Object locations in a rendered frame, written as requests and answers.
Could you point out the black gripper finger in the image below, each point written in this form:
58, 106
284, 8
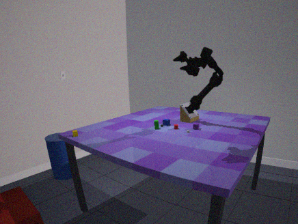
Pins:
188, 68
179, 58

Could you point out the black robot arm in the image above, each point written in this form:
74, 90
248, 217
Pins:
215, 80

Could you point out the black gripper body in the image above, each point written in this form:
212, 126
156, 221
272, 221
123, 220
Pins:
196, 62

